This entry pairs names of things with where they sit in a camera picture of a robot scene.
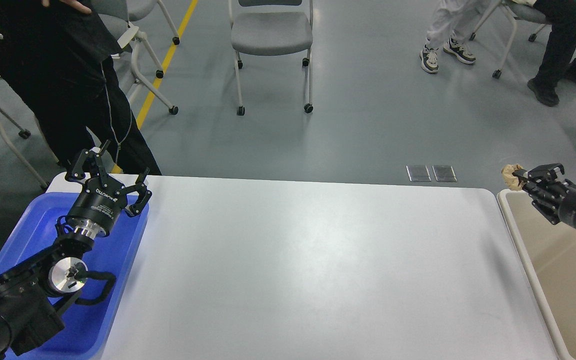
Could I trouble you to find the blue plastic tray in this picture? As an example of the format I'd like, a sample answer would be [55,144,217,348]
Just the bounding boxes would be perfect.
[0,192,150,360]

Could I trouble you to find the beige plastic bin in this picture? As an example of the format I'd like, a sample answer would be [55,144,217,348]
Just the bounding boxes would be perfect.
[497,189,576,360]

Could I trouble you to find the metal floor plate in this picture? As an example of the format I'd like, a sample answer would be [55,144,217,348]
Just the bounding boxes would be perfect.
[432,165,458,183]
[406,165,432,183]

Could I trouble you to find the person in white trousers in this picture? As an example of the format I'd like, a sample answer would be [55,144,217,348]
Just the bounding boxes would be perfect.
[419,0,490,74]

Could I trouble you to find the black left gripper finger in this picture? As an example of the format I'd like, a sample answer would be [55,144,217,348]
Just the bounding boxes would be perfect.
[120,168,152,218]
[64,140,110,183]

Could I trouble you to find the brown paper ball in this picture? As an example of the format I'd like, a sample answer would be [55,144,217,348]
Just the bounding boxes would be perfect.
[501,164,525,191]

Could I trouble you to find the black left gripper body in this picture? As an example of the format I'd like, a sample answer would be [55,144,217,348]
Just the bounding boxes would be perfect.
[65,174,137,238]

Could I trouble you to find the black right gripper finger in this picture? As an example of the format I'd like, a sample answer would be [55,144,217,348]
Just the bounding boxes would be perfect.
[522,182,563,225]
[512,162,566,185]

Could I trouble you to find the left metal floor plate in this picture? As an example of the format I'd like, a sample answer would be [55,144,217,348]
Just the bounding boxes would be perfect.
[406,165,432,183]

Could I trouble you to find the seated person black trousers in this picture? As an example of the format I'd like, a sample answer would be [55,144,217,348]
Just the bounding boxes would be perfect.
[527,0,576,107]

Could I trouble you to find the person in black trousers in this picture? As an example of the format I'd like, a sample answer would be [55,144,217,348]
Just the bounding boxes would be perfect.
[0,0,162,176]

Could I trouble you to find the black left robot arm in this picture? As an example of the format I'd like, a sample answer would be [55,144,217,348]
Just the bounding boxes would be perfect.
[0,141,152,360]

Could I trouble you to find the grey chair right back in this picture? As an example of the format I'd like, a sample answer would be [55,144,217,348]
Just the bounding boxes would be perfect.
[469,0,551,80]

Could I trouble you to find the grey chair front left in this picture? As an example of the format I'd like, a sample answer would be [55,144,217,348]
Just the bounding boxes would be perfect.
[92,0,180,116]

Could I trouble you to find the grey chair back left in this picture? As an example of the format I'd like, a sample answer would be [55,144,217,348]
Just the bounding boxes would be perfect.
[127,0,181,46]

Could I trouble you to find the right metal floor plate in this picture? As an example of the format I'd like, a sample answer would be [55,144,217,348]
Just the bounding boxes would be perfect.
[432,165,458,183]

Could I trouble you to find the grey chair centre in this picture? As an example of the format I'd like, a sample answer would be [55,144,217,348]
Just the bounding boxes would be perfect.
[227,0,314,116]

